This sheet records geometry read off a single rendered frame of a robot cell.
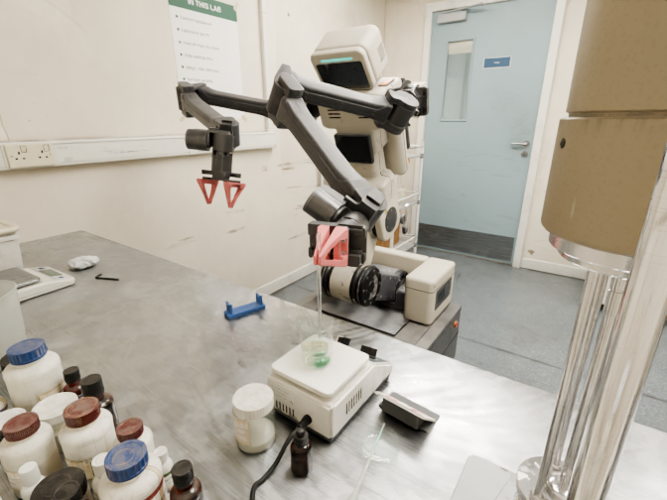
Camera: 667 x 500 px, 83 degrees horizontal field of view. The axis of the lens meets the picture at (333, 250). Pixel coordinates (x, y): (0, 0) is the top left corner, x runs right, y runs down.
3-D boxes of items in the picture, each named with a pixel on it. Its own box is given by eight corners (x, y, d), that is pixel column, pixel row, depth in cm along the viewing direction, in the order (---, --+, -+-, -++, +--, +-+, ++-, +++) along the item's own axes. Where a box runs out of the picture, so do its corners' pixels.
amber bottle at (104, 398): (126, 437, 57) (112, 378, 54) (94, 455, 54) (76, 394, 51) (115, 423, 60) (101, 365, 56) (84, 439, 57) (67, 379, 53)
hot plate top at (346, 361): (315, 336, 69) (314, 332, 69) (371, 359, 63) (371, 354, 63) (268, 370, 60) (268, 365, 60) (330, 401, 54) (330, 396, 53)
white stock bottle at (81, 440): (113, 444, 56) (98, 384, 52) (129, 469, 52) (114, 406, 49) (66, 471, 52) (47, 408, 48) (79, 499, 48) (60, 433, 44)
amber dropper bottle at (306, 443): (312, 477, 51) (311, 437, 49) (290, 478, 51) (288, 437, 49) (313, 458, 54) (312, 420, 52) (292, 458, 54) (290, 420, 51)
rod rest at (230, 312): (260, 303, 99) (259, 291, 98) (266, 308, 97) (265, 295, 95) (223, 313, 94) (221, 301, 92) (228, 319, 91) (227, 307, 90)
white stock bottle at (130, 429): (156, 454, 54) (146, 407, 52) (162, 480, 51) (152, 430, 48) (118, 470, 52) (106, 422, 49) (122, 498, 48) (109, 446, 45)
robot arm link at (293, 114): (294, 72, 91) (281, 112, 98) (273, 70, 87) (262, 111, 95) (398, 200, 74) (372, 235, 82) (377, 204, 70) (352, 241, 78)
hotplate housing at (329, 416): (335, 352, 78) (335, 317, 76) (392, 375, 71) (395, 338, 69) (257, 418, 61) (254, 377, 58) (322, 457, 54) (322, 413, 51)
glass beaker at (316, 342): (333, 351, 64) (333, 310, 61) (334, 372, 59) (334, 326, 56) (297, 353, 64) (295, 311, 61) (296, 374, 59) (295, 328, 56)
